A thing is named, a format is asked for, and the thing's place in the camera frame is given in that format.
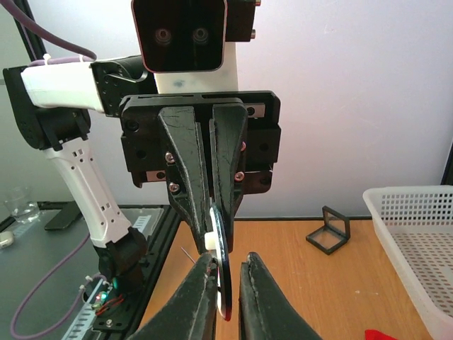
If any white plastic basket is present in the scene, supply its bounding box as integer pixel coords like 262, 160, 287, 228
362, 186, 452, 339

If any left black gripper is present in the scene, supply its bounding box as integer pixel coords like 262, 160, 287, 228
119, 90, 282, 254

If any black brooch box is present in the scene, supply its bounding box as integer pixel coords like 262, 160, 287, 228
306, 205, 351, 255

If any black phone on desk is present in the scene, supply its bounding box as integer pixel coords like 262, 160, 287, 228
44, 201, 82, 232

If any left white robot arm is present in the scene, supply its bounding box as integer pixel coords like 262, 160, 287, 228
4, 56, 281, 289

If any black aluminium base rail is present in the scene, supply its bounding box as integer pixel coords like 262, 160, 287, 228
91, 205, 181, 340

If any blue round brooch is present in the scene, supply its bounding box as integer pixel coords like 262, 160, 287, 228
204, 203, 232, 321

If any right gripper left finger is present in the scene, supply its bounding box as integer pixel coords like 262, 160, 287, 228
129, 254, 218, 340

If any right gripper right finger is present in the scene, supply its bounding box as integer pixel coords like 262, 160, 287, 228
239, 252, 321, 339

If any clear drinking glass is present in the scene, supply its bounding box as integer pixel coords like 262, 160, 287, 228
3, 186, 40, 224

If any red kungfu bear t-shirt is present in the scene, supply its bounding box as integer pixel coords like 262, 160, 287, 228
365, 329, 397, 340

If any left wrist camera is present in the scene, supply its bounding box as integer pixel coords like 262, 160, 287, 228
131, 0, 261, 94

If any light blue cable duct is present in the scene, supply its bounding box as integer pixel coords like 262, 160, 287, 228
62, 276, 112, 340

